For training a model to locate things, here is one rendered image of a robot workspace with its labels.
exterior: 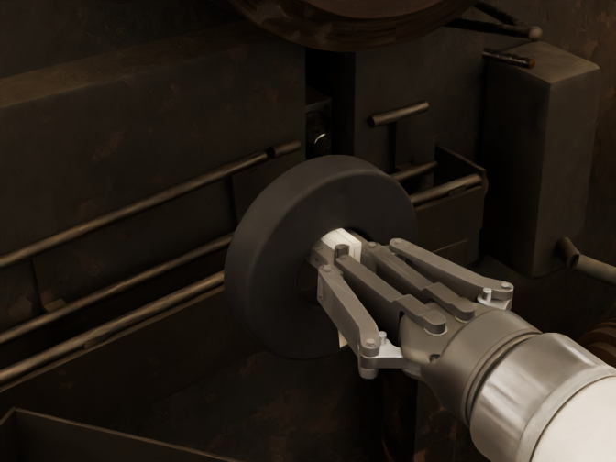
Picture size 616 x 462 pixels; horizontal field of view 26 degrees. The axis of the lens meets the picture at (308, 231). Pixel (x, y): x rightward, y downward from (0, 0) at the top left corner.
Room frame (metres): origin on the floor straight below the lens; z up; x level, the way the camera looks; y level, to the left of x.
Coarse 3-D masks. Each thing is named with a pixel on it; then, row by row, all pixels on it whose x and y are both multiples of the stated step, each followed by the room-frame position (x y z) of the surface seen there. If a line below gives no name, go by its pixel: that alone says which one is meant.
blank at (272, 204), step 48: (288, 192) 0.81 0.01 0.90; (336, 192) 0.82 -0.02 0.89; (384, 192) 0.85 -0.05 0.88; (240, 240) 0.80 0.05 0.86; (288, 240) 0.80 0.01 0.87; (384, 240) 0.85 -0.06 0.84; (240, 288) 0.79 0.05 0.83; (288, 288) 0.80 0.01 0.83; (288, 336) 0.80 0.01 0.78; (336, 336) 0.83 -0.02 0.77
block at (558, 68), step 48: (528, 48) 1.32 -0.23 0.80; (528, 96) 1.25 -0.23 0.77; (576, 96) 1.25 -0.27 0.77; (528, 144) 1.25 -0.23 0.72; (576, 144) 1.26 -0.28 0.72; (528, 192) 1.24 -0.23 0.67; (576, 192) 1.26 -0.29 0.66; (480, 240) 1.30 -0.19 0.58; (528, 240) 1.24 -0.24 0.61; (576, 240) 1.27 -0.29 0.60
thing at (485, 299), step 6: (486, 288) 0.76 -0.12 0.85; (486, 294) 0.76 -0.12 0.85; (480, 300) 0.76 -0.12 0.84; (486, 300) 0.76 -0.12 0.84; (492, 300) 0.76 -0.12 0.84; (498, 300) 0.76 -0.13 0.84; (510, 300) 0.76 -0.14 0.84; (498, 306) 0.75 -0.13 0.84; (504, 306) 0.75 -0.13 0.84; (510, 306) 0.76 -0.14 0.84
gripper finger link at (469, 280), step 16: (400, 240) 0.82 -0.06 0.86; (416, 256) 0.80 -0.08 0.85; (432, 256) 0.80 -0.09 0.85; (432, 272) 0.79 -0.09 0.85; (448, 272) 0.78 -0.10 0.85; (464, 272) 0.78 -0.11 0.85; (448, 288) 0.78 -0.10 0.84; (464, 288) 0.77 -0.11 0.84; (480, 288) 0.76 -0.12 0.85; (496, 288) 0.76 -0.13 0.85; (512, 288) 0.76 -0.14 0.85
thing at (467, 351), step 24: (480, 312) 0.74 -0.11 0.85; (504, 312) 0.70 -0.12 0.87; (408, 336) 0.71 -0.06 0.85; (432, 336) 0.71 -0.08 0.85; (456, 336) 0.68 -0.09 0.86; (480, 336) 0.68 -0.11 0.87; (504, 336) 0.67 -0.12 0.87; (528, 336) 0.68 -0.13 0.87; (432, 360) 0.68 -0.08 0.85; (456, 360) 0.67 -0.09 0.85; (480, 360) 0.66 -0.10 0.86; (432, 384) 0.68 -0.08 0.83; (456, 384) 0.66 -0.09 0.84; (480, 384) 0.65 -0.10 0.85; (456, 408) 0.66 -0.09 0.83
